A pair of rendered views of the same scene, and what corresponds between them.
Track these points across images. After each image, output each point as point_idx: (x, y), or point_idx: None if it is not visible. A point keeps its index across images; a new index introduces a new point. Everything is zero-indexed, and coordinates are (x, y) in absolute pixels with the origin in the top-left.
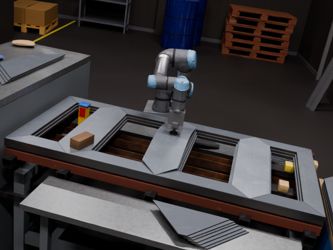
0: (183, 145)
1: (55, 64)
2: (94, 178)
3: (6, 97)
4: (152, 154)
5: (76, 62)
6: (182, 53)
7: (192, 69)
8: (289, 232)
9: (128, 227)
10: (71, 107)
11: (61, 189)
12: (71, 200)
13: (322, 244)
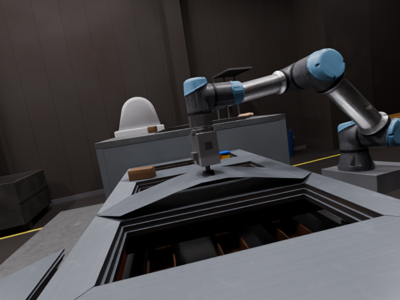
0: (183, 187)
1: (230, 121)
2: None
3: (134, 137)
4: (143, 192)
5: (252, 118)
6: (302, 61)
7: (324, 80)
8: None
9: (9, 265)
10: None
11: (91, 212)
12: (72, 221)
13: None
